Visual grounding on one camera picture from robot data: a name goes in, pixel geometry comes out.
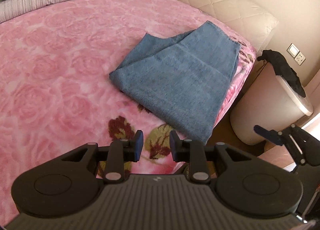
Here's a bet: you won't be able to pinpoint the white round laundry bin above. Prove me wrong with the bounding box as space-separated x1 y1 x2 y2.
230 63 313 145

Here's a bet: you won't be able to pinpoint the pink patterned curtain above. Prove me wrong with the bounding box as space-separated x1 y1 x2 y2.
257 79 320 171

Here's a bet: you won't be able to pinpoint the white quilted headboard cushion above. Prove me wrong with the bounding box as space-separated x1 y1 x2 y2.
178 0 279 54

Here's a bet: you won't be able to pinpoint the black garment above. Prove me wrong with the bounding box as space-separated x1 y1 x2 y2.
257 49 306 98

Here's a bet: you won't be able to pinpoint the wall power socket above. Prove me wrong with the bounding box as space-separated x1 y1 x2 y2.
295 52 306 66

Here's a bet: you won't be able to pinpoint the blue denim jeans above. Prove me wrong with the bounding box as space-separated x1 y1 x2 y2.
109 21 241 143

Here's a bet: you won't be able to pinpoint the wall light switch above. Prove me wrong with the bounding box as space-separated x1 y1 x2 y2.
287 43 299 58

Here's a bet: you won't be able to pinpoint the pink floral blanket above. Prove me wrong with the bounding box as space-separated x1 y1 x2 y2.
1 0 256 225

